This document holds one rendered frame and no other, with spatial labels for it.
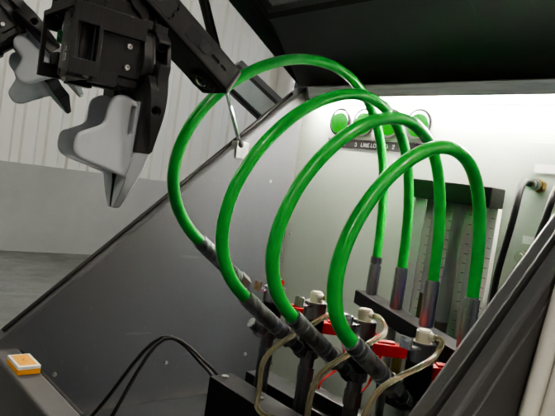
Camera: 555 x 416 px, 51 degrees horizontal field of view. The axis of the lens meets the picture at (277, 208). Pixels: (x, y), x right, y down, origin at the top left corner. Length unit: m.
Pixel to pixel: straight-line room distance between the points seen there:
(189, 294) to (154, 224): 0.15
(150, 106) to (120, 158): 0.05
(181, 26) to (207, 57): 0.03
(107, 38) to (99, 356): 0.67
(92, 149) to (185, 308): 0.65
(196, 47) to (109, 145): 0.11
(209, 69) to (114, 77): 0.09
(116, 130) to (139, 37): 0.07
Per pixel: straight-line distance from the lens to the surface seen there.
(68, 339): 1.01
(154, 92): 0.47
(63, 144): 0.51
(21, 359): 0.90
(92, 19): 0.47
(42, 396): 0.81
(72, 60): 0.46
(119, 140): 0.49
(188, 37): 0.52
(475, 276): 0.68
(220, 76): 0.53
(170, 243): 1.05
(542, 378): 0.57
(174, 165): 0.67
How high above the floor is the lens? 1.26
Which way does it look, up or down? 3 degrees down
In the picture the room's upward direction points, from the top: 8 degrees clockwise
